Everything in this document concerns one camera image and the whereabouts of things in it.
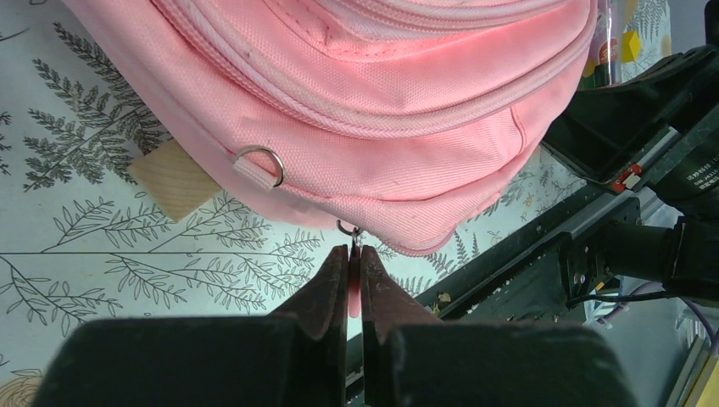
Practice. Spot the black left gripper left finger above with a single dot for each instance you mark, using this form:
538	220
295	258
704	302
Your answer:
294	356

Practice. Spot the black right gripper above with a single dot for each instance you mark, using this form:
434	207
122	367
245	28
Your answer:
658	130

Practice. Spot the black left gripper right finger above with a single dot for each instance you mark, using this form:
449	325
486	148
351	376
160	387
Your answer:
412	358

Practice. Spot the pink student backpack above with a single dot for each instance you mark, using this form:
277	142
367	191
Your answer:
402	118

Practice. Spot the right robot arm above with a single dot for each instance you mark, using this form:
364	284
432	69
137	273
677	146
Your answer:
682	258

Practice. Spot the yellow cube near tripod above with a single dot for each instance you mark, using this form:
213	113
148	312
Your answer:
631	47

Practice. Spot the small wooden cube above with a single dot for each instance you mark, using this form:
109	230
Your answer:
175	182

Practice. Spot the floral patterned table mat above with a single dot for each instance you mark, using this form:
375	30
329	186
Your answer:
81	240

